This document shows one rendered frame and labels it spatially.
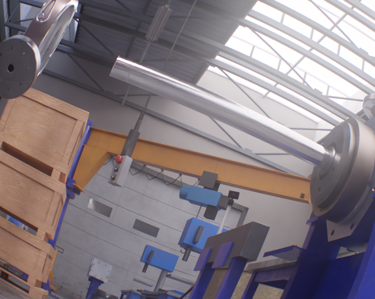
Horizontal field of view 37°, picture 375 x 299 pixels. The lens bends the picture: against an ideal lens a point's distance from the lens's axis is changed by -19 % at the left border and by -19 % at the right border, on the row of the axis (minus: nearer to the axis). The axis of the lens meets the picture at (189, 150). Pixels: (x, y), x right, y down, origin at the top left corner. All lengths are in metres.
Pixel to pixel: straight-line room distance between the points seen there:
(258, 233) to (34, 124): 4.10
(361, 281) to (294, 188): 6.63
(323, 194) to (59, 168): 4.20
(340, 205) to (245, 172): 6.59
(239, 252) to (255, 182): 6.22
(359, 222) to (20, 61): 1.22
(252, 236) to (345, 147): 0.52
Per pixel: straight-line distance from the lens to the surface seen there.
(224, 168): 8.64
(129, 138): 2.70
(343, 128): 2.07
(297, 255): 2.29
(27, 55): 1.68
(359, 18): 9.92
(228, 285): 2.31
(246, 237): 2.27
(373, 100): 2.24
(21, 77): 1.71
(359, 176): 1.97
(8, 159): 5.98
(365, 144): 2.01
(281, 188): 8.36
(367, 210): 1.97
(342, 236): 2.08
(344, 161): 1.98
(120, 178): 2.65
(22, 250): 5.82
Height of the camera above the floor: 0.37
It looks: 17 degrees up
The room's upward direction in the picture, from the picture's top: 21 degrees clockwise
